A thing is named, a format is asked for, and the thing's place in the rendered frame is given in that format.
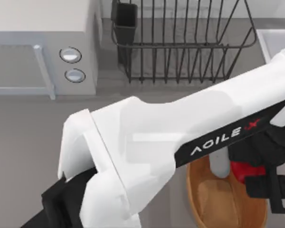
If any red object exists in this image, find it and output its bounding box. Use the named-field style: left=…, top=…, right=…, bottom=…
left=229, top=161, right=267, bottom=184

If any wooden bowl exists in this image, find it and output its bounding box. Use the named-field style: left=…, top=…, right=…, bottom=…
left=185, top=155, right=269, bottom=228

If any white sink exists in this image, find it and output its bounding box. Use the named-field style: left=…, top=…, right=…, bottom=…
left=256, top=29, right=285, bottom=65

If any black utensil holder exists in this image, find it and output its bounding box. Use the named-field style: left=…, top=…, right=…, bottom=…
left=111, top=0, right=138, bottom=66

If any small microwave knob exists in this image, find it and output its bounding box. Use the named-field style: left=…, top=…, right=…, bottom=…
left=64, top=68, right=86, bottom=84

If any large microwave knob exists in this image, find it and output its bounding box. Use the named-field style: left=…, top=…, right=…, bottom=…
left=59, top=47, right=83, bottom=64

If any pale microwave oven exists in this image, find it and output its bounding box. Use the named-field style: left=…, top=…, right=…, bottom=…
left=0, top=0, right=103, bottom=100

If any microwave oven door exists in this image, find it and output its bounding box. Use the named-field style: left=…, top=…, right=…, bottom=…
left=0, top=43, right=56, bottom=96

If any black wire dish rack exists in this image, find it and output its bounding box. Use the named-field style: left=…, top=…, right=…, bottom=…
left=111, top=0, right=256, bottom=85

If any pale microwave door handle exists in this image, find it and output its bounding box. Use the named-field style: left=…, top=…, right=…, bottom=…
left=33, top=44, right=56, bottom=100

